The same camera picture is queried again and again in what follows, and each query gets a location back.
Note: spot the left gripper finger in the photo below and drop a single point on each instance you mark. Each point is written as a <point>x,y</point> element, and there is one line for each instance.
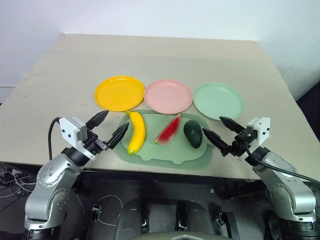
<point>98,118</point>
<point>118,136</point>

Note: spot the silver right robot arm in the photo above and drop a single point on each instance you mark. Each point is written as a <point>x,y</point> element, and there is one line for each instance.
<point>292,192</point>

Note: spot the dark rounded shape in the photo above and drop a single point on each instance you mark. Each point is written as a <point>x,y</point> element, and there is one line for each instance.
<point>202,220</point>
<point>131,217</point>

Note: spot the black table frame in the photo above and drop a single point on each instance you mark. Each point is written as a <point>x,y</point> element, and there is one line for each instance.
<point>160,181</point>

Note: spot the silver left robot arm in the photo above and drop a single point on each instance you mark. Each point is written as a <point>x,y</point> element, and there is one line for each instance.
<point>52,190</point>

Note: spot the yellow banana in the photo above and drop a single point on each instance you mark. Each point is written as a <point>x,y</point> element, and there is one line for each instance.
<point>137,132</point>

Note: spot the grey robot torso edge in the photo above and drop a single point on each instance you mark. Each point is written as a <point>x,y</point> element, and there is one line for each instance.
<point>170,236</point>

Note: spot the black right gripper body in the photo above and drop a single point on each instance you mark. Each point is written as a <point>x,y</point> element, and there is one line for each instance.
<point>243,142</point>

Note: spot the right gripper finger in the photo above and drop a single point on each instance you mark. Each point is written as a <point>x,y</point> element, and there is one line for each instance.
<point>215,138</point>
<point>232,124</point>

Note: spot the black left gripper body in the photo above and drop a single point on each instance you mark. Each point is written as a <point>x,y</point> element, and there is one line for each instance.
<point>93,145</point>

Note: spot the pink plate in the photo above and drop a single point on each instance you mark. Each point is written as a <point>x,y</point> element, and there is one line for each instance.
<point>168,97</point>

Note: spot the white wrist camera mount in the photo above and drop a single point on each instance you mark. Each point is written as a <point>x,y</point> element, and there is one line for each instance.
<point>262,130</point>
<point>70,130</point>

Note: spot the green silicone mat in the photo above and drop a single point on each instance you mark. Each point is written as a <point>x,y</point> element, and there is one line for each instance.
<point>162,155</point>

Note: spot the yellow plate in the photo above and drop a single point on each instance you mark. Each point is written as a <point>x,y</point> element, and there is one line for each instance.
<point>118,93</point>

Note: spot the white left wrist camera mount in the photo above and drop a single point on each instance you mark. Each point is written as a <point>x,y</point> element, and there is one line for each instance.
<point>70,130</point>

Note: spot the red watermelon slice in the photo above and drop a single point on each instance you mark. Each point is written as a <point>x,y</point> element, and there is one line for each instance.
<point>168,132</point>

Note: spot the light green plate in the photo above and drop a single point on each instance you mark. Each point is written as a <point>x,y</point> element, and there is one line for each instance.
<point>217,101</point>

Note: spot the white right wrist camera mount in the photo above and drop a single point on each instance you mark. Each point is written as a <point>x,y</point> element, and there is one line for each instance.
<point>262,130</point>

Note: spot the dark green avocado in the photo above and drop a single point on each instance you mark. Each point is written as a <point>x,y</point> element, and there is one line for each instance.
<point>193,133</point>

